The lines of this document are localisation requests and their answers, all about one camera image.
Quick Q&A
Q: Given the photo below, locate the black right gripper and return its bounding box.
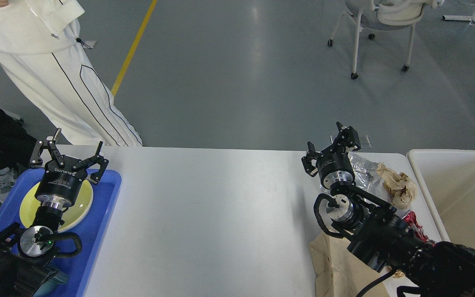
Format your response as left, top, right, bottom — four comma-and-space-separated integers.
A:
301, 122, 362, 190

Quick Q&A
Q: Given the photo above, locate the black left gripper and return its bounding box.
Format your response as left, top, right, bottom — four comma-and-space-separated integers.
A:
30, 128, 109, 210

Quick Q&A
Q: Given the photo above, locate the yellow plastic plate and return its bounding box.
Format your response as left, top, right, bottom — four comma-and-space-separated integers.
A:
19, 180, 94, 232

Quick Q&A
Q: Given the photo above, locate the teal green mug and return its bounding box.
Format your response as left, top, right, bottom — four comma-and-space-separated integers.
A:
33, 269, 68, 297

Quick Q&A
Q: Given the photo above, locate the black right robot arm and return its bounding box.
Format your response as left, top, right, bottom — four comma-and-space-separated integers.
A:
301, 122, 475, 297

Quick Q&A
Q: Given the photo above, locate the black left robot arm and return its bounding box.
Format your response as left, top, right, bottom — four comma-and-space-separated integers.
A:
0, 129, 109, 297

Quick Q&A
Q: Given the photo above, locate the crumpled aluminium foil tray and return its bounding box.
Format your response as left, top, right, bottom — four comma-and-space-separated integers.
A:
320, 152, 382, 195

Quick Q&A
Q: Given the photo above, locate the white pink plate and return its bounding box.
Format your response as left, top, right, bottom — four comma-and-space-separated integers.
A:
58, 197, 94, 233

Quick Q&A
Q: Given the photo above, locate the blue plastic tray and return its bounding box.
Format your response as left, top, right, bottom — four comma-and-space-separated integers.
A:
0, 169, 121, 297

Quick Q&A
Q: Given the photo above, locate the crumpled brown paper ball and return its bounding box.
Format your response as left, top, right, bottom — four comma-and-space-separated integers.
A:
376, 163, 418, 210

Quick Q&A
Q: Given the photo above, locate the crushed red soda can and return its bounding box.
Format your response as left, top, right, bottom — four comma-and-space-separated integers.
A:
402, 210, 434, 245

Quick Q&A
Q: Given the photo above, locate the flat brown paper bag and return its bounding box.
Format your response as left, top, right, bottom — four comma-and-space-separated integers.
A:
308, 233, 380, 297

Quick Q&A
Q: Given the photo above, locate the person in white tracksuit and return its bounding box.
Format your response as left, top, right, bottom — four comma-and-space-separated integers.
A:
0, 0, 143, 147

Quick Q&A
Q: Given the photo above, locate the white plastic bin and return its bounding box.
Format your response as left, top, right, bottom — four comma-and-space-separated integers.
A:
407, 149, 475, 249

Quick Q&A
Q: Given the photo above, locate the white grey office chair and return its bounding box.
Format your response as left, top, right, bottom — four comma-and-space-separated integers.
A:
327, 0, 443, 80

